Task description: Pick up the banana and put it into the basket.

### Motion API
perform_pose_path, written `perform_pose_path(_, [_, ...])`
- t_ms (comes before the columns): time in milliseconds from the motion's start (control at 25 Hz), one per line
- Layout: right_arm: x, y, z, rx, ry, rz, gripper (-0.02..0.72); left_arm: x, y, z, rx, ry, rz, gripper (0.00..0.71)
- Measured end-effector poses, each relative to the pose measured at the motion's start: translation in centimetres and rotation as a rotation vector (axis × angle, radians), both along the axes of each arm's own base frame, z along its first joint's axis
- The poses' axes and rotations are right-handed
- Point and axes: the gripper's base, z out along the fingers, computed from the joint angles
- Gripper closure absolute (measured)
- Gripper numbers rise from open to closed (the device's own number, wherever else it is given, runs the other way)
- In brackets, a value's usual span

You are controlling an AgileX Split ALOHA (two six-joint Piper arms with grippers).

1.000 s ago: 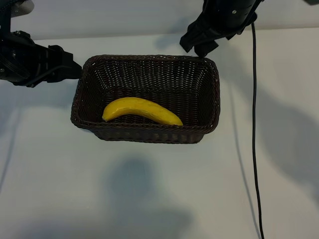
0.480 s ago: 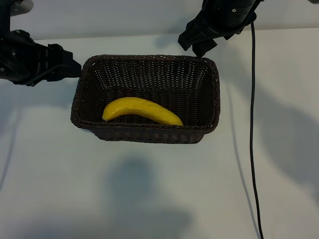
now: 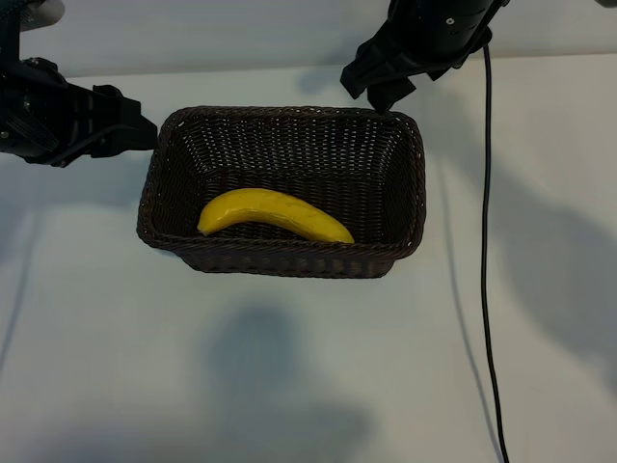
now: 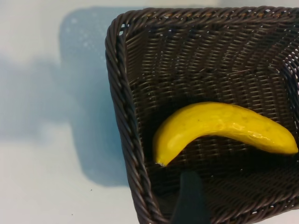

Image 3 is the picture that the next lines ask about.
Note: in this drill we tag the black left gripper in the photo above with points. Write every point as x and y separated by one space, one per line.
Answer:
38 113

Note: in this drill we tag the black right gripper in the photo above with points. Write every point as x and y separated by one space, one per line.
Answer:
419 62

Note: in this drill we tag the dark brown woven basket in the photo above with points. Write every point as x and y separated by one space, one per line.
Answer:
299 159

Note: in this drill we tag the yellow banana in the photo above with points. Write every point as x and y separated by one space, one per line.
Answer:
270 207

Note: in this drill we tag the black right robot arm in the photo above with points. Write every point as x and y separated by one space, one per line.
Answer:
434 19

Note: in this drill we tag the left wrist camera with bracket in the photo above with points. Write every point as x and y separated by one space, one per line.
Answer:
48 12

